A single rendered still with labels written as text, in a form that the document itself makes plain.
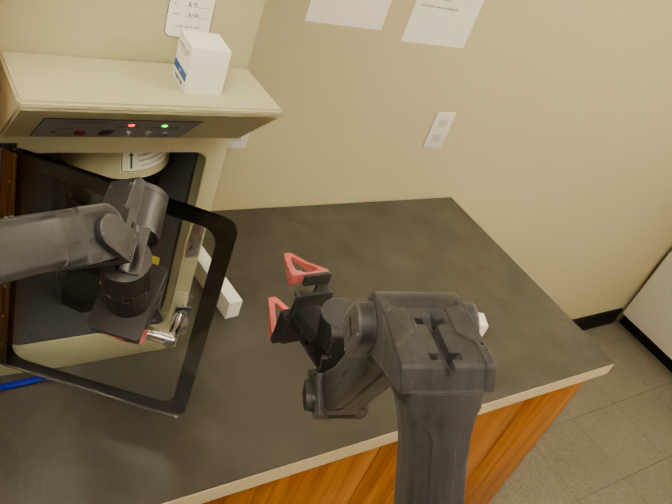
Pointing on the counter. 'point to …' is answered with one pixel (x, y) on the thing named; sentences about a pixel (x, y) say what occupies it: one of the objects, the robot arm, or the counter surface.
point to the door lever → (167, 331)
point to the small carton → (201, 62)
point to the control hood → (123, 95)
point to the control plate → (112, 127)
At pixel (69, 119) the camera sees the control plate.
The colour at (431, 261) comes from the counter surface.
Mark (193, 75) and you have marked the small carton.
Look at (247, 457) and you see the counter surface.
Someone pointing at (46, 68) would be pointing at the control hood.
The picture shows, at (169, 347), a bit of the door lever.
